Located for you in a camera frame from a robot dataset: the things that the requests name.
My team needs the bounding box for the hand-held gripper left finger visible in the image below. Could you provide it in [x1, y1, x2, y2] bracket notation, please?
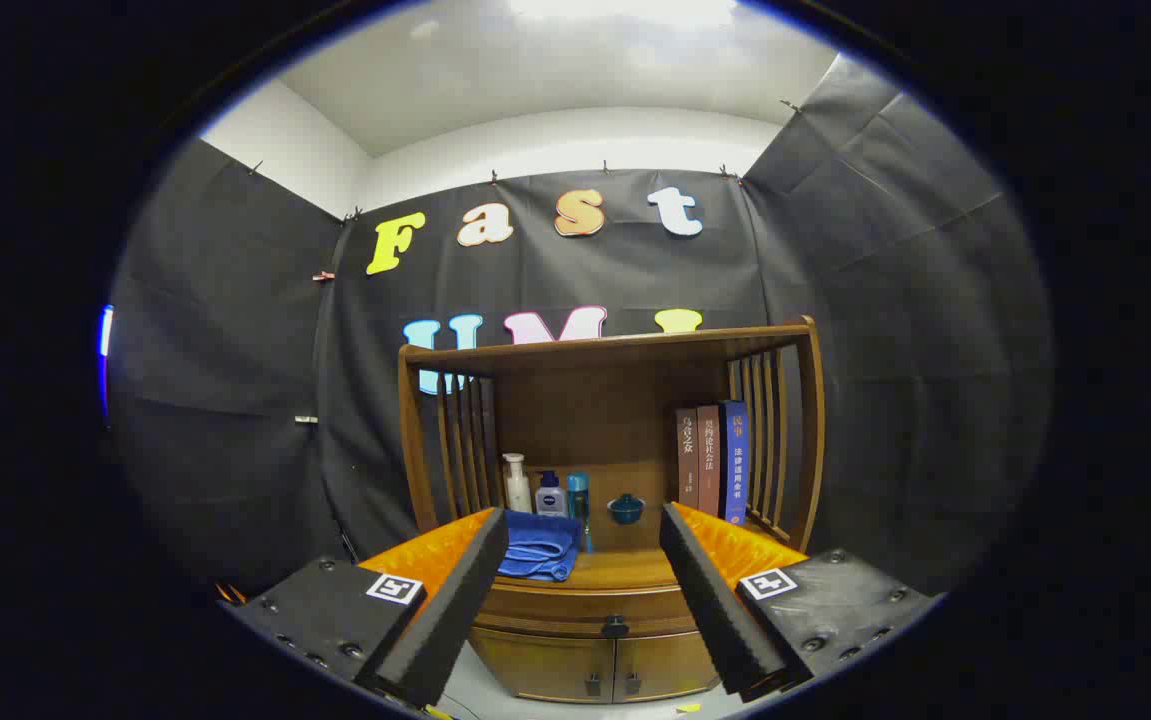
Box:
[220, 506, 511, 711]

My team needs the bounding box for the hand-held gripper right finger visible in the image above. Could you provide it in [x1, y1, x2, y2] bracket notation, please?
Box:
[659, 501, 941, 703]

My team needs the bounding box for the wooden drawer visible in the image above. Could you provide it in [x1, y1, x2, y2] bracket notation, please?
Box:
[470, 582, 711, 641]

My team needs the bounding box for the wooden countertop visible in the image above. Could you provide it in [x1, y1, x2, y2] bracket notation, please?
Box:
[495, 545, 681, 591]

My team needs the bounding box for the wooden cabinet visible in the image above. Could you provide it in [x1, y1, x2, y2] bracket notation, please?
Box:
[397, 316, 826, 705]

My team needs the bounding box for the blue folded towel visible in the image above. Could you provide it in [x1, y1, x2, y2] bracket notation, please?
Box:
[497, 510, 584, 583]

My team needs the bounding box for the white pump bottle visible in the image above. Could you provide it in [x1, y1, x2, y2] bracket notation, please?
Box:
[502, 453, 533, 514]

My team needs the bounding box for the reddish brown book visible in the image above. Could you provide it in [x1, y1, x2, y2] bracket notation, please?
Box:
[697, 404, 724, 519]

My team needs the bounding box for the dark brown book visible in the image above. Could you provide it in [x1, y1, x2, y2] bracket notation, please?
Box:
[676, 407, 701, 511]

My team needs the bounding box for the blue book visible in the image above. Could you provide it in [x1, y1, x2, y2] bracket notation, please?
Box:
[720, 401, 750, 527]

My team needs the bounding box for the teal bottle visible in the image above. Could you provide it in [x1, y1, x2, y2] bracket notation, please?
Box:
[567, 473, 592, 553]

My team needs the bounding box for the black backdrop cloth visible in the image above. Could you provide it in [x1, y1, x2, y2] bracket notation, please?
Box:
[105, 55, 1054, 601]

